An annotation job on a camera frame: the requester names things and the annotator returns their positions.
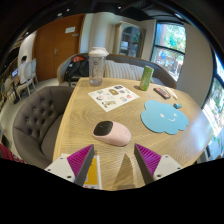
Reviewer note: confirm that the white sticker sheet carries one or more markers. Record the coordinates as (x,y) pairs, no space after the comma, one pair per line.
(111,98)

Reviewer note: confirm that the grey curved sofa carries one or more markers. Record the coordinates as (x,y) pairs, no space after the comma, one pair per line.
(163,75)

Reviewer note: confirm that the yellow and white card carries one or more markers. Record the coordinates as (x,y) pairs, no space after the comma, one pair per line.
(93,171)

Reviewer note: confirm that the blue cloud-shaped mouse pad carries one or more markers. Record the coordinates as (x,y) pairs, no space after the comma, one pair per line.
(163,116)

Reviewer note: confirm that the wooden triangular stand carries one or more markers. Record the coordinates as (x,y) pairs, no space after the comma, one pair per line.
(125,175)

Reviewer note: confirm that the white door sign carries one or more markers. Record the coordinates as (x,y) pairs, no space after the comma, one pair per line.
(70,30)

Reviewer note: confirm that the striped cushion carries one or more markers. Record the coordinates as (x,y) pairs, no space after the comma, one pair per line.
(118,70)
(137,72)

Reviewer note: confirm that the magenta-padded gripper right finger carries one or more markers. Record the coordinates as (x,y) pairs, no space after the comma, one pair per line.
(160,166)

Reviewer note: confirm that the small blue green pack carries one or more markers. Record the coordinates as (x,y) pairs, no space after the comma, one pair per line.
(177,105)

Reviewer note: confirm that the white chair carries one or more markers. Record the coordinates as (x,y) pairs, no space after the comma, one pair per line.
(30,73)

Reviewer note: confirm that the pink and black computer mouse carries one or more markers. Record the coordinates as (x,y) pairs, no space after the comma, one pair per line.
(115,135)

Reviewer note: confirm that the glass-door cabinet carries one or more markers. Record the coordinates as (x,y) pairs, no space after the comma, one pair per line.
(130,40)

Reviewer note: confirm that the clear shaker bottle white lid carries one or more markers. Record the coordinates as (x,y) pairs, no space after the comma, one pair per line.
(96,68)

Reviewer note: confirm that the grey tufted armchair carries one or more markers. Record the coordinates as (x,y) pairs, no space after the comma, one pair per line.
(35,123)

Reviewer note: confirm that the dark framed window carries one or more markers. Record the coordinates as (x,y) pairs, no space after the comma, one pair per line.
(215,106)
(170,46)

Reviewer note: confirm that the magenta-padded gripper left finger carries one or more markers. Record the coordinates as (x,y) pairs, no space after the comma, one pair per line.
(71,166)

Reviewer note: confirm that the person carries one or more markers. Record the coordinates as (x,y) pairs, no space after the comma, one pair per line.
(22,70)

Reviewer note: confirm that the wooden door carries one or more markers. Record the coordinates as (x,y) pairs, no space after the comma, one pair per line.
(55,50)

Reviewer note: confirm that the white tube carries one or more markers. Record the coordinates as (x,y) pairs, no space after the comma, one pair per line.
(172,93)

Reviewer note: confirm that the black box with orange print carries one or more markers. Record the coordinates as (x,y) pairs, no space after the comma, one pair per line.
(161,93)

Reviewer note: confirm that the green drink can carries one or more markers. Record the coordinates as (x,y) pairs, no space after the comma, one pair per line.
(146,78)

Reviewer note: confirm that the black and orange backpack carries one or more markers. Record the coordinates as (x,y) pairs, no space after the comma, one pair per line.
(75,68)

